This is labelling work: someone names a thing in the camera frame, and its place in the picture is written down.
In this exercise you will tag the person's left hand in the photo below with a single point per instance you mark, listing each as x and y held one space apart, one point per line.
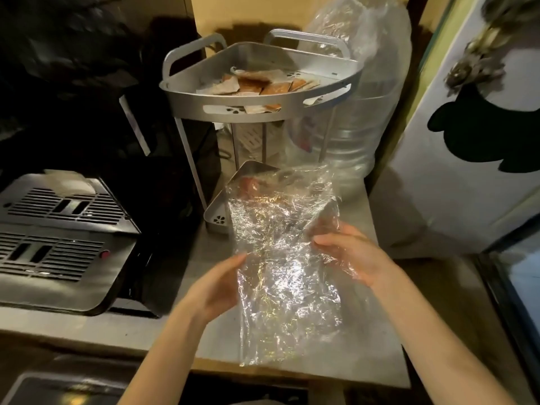
213 291

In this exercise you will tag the person's right hand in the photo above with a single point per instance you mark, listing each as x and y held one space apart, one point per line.
358 253

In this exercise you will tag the person's right thumb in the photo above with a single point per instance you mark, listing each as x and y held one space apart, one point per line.
337 242

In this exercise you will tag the person's left thumb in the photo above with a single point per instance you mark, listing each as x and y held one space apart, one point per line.
230 269

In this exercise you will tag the clear crinkled plastic bag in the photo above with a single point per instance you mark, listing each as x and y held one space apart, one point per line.
282 265

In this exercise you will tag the person's left forearm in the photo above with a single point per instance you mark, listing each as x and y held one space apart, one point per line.
162 358

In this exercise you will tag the person's right forearm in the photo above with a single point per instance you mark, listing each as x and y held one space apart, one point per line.
438 341

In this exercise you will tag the large clear water jug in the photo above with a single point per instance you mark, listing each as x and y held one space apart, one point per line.
354 122

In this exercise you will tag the silver two-tier corner rack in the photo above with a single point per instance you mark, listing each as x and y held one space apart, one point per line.
257 101

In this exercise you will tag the black espresso machine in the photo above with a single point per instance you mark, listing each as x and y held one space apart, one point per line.
63 231

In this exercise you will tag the white cabinet with black print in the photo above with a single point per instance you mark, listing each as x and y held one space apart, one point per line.
472 134

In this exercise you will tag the pile of orange sauce packets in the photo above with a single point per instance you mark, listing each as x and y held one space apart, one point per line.
261 86

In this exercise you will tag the clear plastic cover on jug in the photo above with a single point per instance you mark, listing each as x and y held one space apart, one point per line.
358 33

